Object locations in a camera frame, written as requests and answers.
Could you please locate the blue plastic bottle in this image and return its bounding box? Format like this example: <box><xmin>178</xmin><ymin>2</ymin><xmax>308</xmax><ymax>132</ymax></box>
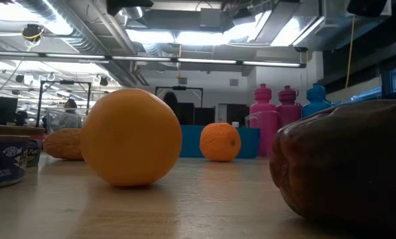
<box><xmin>302</xmin><ymin>83</ymin><xmax>333</xmax><ymax>118</ymax></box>

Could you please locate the dark magenta plastic bottle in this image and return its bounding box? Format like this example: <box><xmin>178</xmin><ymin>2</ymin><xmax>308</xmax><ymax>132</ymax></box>
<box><xmin>277</xmin><ymin>85</ymin><xmax>303</xmax><ymax>129</ymax></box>

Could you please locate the smooth orange toy ball fruit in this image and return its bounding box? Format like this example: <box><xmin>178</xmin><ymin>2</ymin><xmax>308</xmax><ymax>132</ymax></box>
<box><xmin>80</xmin><ymin>88</ymin><xmax>183</xmax><ymax>187</ymax></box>

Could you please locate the bright pink plastic bottle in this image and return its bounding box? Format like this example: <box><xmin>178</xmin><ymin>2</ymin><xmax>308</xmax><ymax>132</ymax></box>
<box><xmin>249</xmin><ymin>83</ymin><xmax>279</xmax><ymax>157</ymax></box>

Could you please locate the brown-orange toy potato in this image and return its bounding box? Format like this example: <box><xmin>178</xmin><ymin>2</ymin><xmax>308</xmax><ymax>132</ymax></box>
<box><xmin>43</xmin><ymin>128</ymin><xmax>85</xmax><ymax>162</ymax></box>

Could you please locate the dark maroon toy food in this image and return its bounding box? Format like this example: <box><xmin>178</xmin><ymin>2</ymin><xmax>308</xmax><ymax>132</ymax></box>
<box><xmin>269</xmin><ymin>98</ymin><xmax>396</xmax><ymax>232</ymax></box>

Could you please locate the wrinkled orange toy mandarin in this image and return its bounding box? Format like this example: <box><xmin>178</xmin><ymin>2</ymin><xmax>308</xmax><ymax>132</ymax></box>
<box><xmin>199</xmin><ymin>122</ymin><xmax>242</xmax><ymax>163</ymax></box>

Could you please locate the gold-lid tuna can red band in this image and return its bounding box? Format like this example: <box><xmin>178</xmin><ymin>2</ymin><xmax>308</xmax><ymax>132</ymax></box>
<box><xmin>0</xmin><ymin>124</ymin><xmax>46</xmax><ymax>169</ymax></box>

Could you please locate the dark blue label tuna can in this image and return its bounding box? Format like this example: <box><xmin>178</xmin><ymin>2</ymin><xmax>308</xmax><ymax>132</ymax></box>
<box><xmin>0</xmin><ymin>134</ymin><xmax>31</xmax><ymax>191</ymax></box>

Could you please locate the long LED light bar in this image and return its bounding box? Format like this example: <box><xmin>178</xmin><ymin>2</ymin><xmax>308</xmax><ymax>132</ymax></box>
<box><xmin>0</xmin><ymin>50</ymin><xmax>307</xmax><ymax>69</ymax></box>

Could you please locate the person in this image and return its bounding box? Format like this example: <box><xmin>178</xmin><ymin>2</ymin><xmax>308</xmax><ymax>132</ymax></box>
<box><xmin>64</xmin><ymin>98</ymin><xmax>78</xmax><ymax>116</ymax></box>
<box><xmin>163</xmin><ymin>91</ymin><xmax>180</xmax><ymax>117</ymax></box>

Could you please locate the clear plastic container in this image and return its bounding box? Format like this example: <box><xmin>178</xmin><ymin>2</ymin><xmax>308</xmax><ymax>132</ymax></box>
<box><xmin>46</xmin><ymin>108</ymin><xmax>86</xmax><ymax>133</ymax></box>
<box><xmin>245</xmin><ymin>111</ymin><xmax>281</xmax><ymax>157</ymax></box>

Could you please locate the black cabinet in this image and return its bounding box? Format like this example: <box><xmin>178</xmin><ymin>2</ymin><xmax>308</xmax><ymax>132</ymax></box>
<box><xmin>226</xmin><ymin>103</ymin><xmax>251</xmax><ymax>127</ymax></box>
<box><xmin>176</xmin><ymin>102</ymin><xmax>216</xmax><ymax>126</ymax></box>

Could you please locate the dark computer monitor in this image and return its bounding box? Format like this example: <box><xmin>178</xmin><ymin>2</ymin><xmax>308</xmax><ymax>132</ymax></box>
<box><xmin>0</xmin><ymin>96</ymin><xmax>19</xmax><ymax>125</ymax></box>

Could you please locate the teal plastic bin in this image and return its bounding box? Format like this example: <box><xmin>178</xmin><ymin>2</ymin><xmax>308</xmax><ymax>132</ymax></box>
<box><xmin>179</xmin><ymin>125</ymin><xmax>261</xmax><ymax>159</ymax></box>

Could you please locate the yellow hanging cable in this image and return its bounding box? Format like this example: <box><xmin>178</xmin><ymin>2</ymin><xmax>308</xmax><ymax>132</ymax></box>
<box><xmin>342</xmin><ymin>15</ymin><xmax>357</xmax><ymax>90</ymax></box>

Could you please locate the silver ventilation duct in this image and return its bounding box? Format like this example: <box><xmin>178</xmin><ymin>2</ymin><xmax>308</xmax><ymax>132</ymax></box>
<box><xmin>15</xmin><ymin>0</ymin><xmax>149</xmax><ymax>88</ymax></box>

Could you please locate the black yellow cable reel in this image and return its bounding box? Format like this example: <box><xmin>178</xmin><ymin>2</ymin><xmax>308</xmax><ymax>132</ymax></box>
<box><xmin>21</xmin><ymin>23</ymin><xmax>45</xmax><ymax>43</ymax></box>

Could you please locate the small black station frame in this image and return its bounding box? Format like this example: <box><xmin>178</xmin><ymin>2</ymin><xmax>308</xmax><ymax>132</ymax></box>
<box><xmin>155</xmin><ymin>86</ymin><xmax>204</xmax><ymax>108</ymax></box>

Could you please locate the large black station frame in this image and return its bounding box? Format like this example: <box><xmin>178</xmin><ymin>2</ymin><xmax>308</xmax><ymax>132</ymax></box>
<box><xmin>36</xmin><ymin>80</ymin><xmax>92</xmax><ymax>127</ymax></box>

